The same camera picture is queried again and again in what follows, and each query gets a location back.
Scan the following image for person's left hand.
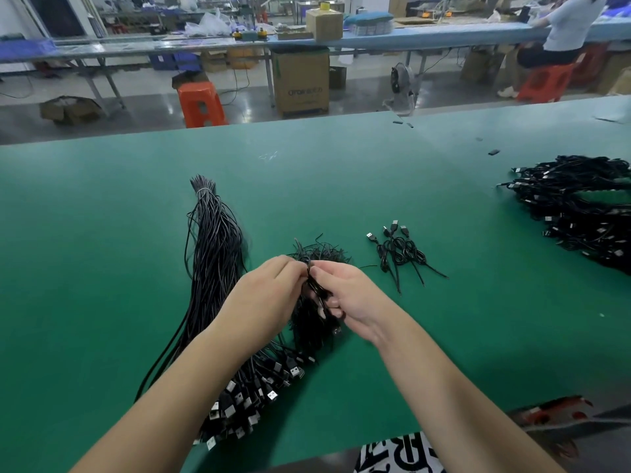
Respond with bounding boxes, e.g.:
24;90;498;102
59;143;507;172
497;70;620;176
224;255;312;348

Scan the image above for person's right hand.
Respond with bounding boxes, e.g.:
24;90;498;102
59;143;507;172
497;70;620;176
308;260;403;348

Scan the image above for black cable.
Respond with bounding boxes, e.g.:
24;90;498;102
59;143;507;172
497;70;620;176
400;225;448;280
303;261;349;338
366;232;403;295
390;220;434;281
382;226;426;287

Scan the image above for person's right forearm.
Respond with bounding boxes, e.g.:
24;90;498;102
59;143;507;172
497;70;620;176
372;314;568;473

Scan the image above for person's left forearm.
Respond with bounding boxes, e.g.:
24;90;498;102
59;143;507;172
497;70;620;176
69;306;278;473

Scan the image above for pile of black twist ties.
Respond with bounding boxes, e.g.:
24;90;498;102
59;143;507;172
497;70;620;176
285;233;364;359

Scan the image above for orange plastic stool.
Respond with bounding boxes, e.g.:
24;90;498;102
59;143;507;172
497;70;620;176
177;81;229;129

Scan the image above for large cardboard box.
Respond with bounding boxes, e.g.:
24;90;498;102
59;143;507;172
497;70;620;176
270;46;330;117

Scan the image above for grey floor fan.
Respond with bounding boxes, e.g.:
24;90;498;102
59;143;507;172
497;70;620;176
384;63;424;117

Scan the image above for blue plastic crates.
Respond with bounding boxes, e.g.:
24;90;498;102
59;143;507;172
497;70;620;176
149;52;201;72

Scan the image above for small cardboard box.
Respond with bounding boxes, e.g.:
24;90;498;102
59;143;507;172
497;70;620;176
306;8;344;42

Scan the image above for brown cardboard box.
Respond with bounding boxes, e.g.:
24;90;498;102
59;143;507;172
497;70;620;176
594;54;631;96
459;48;500;85

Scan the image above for stack of blue trays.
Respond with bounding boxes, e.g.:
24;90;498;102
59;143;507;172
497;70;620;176
343;11;395;35

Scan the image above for white plastic bags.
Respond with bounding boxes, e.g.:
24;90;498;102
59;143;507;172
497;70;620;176
183;8;232;37

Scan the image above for long blue workbench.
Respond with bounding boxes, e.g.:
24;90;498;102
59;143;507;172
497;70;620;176
0;16;631;116

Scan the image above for open flat cardboard box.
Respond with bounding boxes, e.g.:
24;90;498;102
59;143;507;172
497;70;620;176
39;95;103;126

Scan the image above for red plastic stool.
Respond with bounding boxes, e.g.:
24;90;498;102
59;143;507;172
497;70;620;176
516;63;576;103

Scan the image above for bundle of long black cables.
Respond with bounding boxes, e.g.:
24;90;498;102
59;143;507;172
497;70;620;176
134;174;319;452

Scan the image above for heap of tied black cables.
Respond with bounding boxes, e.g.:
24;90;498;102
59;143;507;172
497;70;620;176
495;154;631;277

